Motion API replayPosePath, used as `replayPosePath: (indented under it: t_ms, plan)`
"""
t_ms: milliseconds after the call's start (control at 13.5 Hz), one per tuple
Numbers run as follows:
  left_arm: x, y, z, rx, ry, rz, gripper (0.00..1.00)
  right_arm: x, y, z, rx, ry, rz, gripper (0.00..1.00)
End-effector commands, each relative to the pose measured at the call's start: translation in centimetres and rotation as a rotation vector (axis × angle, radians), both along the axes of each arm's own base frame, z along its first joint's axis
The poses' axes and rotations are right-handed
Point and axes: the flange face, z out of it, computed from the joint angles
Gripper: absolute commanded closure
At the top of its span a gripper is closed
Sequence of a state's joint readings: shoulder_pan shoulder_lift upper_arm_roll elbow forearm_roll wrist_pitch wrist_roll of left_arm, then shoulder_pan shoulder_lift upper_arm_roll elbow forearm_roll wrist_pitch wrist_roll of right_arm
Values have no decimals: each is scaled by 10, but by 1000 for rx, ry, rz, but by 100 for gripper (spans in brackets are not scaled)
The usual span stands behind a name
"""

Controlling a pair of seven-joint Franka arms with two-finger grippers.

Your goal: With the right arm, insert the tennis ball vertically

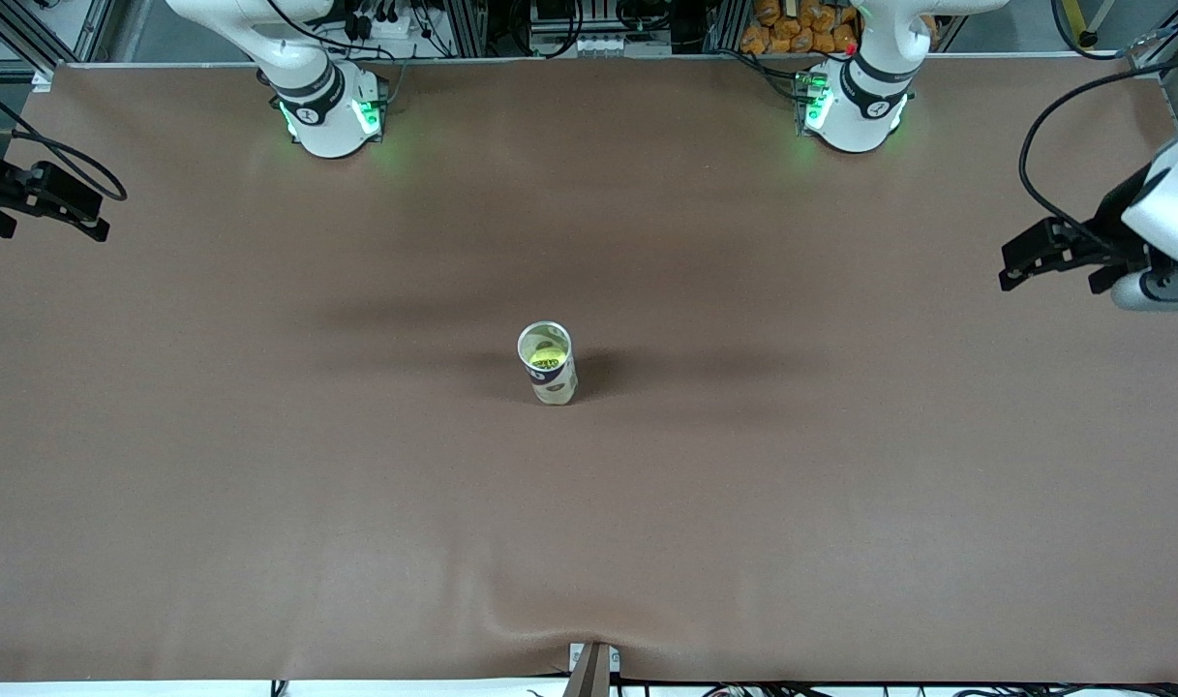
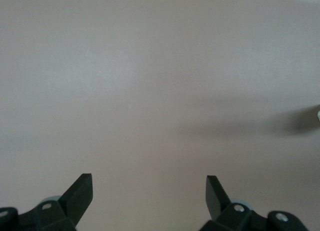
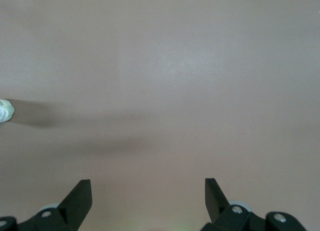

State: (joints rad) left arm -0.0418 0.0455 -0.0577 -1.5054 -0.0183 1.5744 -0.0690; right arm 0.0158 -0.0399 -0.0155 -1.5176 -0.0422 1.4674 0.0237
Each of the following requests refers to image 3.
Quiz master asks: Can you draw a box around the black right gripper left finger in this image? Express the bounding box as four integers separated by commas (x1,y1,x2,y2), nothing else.
0,179,91,231

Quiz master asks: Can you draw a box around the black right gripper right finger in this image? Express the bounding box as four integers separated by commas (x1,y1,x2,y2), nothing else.
199,177,307,231

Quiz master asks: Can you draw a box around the white blue tennis ball can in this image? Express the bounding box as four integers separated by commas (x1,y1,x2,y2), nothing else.
0,98,15,124

